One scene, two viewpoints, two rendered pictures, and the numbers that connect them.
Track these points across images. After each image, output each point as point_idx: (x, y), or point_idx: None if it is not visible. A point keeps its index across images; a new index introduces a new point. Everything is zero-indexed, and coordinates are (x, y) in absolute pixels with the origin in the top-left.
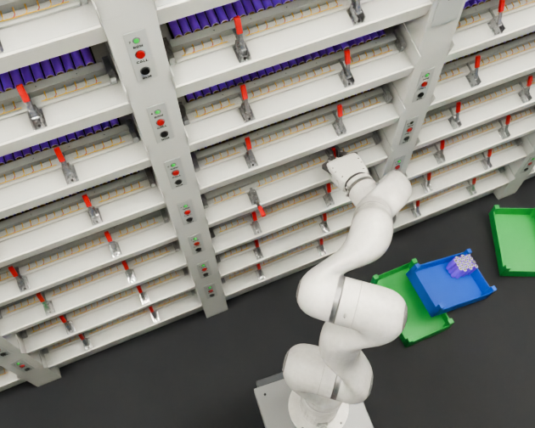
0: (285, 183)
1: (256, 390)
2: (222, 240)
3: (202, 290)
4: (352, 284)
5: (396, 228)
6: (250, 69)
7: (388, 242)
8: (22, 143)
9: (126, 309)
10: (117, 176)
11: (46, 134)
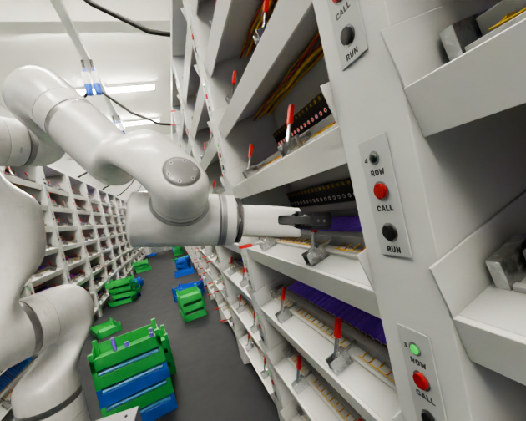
0: (286, 250)
1: (135, 408)
2: (270, 305)
3: (269, 371)
4: (7, 117)
5: None
6: (214, 38)
7: (3, 83)
8: (197, 108)
9: (249, 326)
10: (214, 149)
11: (198, 103)
